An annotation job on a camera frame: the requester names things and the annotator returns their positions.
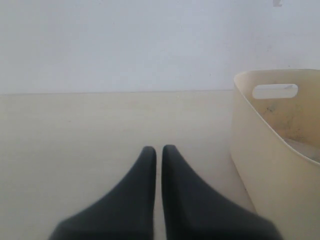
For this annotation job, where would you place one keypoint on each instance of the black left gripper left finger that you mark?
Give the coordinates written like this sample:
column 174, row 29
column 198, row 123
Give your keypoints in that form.
column 125, row 213

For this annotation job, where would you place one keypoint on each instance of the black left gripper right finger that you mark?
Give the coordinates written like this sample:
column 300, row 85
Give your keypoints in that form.
column 195, row 211

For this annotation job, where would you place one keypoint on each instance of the cream plastic bin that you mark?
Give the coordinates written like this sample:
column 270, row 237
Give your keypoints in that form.
column 275, row 146

